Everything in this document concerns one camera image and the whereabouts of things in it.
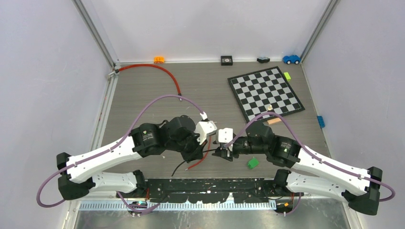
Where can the black white chessboard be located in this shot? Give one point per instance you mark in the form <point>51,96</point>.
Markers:
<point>257,91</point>

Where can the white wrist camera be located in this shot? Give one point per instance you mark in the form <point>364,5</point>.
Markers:
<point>204,128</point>
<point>224,136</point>

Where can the blue toy brick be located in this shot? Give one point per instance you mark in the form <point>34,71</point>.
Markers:
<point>321,121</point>

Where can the small black box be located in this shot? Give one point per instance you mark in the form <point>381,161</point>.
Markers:
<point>226,60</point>

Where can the red cable padlock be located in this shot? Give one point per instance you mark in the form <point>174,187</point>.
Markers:
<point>205,155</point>

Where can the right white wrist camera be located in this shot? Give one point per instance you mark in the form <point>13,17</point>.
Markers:
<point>224,136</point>

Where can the tan wooden block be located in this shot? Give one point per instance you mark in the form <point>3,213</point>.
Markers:
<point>274,121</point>

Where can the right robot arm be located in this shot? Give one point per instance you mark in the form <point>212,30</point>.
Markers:
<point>302,170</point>

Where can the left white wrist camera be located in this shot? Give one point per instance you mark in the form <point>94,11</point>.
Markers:
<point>204,128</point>

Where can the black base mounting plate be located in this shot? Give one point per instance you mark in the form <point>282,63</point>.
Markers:
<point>209,190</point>

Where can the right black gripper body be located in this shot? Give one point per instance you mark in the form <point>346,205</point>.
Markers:
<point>241,146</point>

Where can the blue toy car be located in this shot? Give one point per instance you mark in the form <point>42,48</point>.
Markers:
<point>295,59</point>

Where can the aluminium front rail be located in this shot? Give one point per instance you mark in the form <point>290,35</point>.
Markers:
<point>109,200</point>

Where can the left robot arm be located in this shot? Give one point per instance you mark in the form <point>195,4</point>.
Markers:
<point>86,173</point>

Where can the lime green block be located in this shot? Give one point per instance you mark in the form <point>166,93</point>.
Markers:
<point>287,76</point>

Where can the small black toy car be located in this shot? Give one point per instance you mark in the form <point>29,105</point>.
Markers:
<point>263,59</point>

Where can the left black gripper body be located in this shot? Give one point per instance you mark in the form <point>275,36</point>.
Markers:
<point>189,147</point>

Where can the orange toy block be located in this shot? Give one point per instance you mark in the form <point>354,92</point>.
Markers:
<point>159,59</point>

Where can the green toy brick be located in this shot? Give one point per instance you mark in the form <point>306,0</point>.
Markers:
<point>252,163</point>

